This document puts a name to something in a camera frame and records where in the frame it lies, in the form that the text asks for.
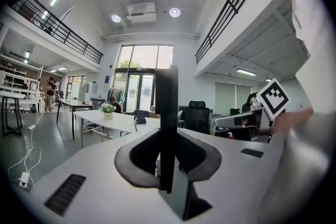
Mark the clothes rack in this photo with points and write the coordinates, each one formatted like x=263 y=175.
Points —
x=122 y=94

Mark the black balcony railing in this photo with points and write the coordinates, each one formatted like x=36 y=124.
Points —
x=228 y=10
x=52 y=23

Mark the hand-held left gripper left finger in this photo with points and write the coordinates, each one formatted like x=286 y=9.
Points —
x=105 y=165

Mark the black mesh office chair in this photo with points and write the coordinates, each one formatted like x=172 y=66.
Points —
x=197 y=116

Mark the tube ceiling light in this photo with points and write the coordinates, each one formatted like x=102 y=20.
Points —
x=54 y=0
x=246 y=72

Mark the brown cardboard box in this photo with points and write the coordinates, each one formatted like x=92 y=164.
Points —
x=155 y=112

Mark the person's right forearm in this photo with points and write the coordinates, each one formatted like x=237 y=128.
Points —
x=294 y=119

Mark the grey table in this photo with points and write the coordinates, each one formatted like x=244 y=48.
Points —
x=73 y=102

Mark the white flower pot plant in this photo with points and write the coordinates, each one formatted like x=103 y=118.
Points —
x=107 y=110

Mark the ceiling air conditioner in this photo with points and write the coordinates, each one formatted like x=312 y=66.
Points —
x=141 y=13

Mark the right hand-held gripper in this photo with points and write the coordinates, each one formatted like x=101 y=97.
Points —
x=274 y=98

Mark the black frame side table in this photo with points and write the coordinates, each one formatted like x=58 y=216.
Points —
x=10 y=95

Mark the person's white shirt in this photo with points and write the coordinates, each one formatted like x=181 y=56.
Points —
x=315 y=47

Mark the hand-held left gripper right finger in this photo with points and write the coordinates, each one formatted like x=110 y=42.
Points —
x=231 y=165

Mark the round ceiling light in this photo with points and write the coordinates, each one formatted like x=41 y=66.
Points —
x=174 y=12
x=116 y=18

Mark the white shelving unit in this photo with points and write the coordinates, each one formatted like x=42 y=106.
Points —
x=21 y=84

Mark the white power strip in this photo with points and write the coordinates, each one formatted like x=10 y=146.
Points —
x=23 y=179
x=31 y=127

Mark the glass entrance door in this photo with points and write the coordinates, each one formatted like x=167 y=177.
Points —
x=141 y=60

